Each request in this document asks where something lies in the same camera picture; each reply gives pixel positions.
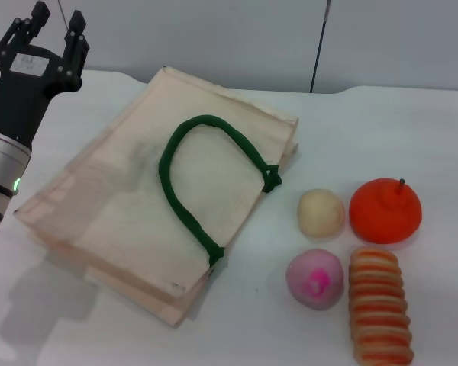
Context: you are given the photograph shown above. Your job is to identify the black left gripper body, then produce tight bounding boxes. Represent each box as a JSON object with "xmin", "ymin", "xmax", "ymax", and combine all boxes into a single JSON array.
[{"xmin": 0, "ymin": 46, "xmax": 82, "ymax": 149}]

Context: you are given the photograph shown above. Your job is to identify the dark vertical wall strip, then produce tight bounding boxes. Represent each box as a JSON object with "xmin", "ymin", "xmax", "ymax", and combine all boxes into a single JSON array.
[{"xmin": 308, "ymin": 0, "xmax": 332, "ymax": 94}]

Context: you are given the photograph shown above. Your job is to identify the pink round pastry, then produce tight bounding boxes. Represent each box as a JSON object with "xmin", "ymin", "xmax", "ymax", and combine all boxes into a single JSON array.
[{"xmin": 285, "ymin": 248, "xmax": 345, "ymax": 312}]

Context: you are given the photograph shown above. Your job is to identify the cream round egg yolk pastry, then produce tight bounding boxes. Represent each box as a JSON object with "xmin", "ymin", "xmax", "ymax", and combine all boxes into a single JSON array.
[{"xmin": 297, "ymin": 188, "xmax": 346, "ymax": 239}]

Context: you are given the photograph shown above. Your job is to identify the cream canvas handbag green handles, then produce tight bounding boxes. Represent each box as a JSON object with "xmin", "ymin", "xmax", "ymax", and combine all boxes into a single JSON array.
[{"xmin": 14, "ymin": 65, "xmax": 301, "ymax": 329}]

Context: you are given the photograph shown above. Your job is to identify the orange persimmon toy fruit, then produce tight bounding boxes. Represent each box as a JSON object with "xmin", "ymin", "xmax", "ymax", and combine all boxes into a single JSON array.
[{"xmin": 348, "ymin": 178, "xmax": 423, "ymax": 245}]

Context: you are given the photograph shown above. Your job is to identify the orange striped bread roll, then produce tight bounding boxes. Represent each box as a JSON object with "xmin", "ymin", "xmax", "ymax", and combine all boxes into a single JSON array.
[{"xmin": 347, "ymin": 246, "xmax": 415, "ymax": 365}]

